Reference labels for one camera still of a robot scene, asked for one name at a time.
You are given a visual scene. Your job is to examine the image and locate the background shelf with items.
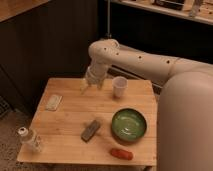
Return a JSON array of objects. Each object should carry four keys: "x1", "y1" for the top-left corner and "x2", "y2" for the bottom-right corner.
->
[{"x1": 112, "y1": 0, "x2": 213, "y2": 26}]

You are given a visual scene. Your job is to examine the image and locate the orange red carrot toy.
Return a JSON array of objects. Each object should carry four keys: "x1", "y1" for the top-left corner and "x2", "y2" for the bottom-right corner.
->
[{"x1": 110, "y1": 148, "x2": 133, "y2": 160}]

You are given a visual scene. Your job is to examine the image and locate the green ceramic bowl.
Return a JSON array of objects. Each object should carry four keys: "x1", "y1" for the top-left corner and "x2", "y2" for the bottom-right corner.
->
[{"x1": 111, "y1": 108, "x2": 147, "y2": 143}]

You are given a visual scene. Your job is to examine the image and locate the metal pole stand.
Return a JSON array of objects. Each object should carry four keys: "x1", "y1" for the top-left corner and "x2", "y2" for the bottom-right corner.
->
[{"x1": 106, "y1": 0, "x2": 111, "y2": 39}]

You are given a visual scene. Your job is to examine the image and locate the grey sponge block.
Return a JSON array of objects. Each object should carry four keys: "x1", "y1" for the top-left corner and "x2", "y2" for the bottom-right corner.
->
[{"x1": 81, "y1": 120, "x2": 101, "y2": 142}]

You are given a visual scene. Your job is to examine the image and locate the white ceramic cup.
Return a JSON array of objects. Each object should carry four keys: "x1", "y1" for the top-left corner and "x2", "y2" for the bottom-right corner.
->
[{"x1": 112, "y1": 76, "x2": 127, "y2": 98}]

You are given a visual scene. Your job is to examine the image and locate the wooden table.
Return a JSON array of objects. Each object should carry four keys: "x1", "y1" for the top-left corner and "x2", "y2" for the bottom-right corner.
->
[{"x1": 17, "y1": 78, "x2": 157, "y2": 166}]

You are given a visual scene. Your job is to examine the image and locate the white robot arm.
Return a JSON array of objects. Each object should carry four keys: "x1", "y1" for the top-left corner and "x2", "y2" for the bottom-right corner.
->
[{"x1": 84, "y1": 39, "x2": 213, "y2": 171}]

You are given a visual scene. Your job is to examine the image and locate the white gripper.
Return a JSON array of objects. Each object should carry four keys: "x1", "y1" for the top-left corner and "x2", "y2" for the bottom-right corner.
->
[{"x1": 80, "y1": 64, "x2": 108, "y2": 94}]

